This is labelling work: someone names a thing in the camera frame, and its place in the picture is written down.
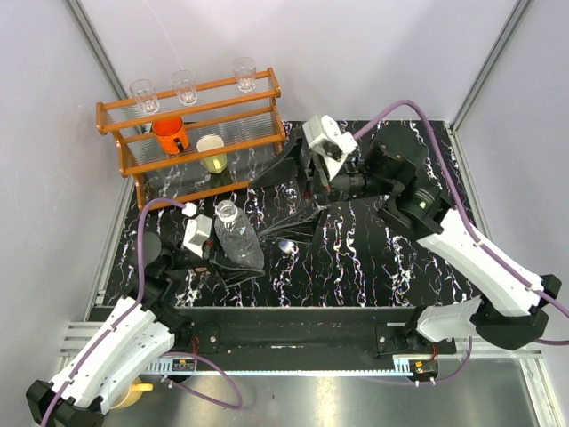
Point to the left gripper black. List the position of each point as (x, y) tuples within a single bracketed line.
[(228, 274)]

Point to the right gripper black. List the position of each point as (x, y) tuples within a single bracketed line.
[(319, 188)]

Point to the clear plastic bottle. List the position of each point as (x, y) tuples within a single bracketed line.
[(237, 236)]

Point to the small white bottle cap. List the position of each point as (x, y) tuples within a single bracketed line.
[(287, 246)]

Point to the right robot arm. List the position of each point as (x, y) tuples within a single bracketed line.
[(510, 309)]

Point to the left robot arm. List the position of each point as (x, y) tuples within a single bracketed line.
[(141, 329)]

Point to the orange wooden shelf rack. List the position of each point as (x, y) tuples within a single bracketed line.
[(232, 136)]

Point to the orange mug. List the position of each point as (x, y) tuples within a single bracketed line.
[(171, 135)]

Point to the right clear glass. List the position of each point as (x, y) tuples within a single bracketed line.
[(245, 74)]

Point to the clear glass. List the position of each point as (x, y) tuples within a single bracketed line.
[(144, 93), (245, 74), (183, 83)]

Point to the yellow mug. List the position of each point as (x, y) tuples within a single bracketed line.
[(133, 394)]

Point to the middle clear glass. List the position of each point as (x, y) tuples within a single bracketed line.
[(183, 83)]

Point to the left clear glass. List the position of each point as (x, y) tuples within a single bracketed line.
[(144, 93)]

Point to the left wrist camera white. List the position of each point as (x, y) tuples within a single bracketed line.
[(197, 231)]

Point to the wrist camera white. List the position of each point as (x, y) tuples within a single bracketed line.
[(325, 138), (197, 231)]

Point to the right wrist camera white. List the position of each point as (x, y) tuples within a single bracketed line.
[(325, 138)]

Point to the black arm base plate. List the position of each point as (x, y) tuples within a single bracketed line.
[(291, 341)]

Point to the aluminium front rail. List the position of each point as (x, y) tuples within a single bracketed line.
[(478, 386)]

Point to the corner aluminium post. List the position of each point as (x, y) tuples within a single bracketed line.
[(83, 23), (500, 45)]

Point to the right corner aluminium post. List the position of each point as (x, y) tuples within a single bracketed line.
[(500, 45)]

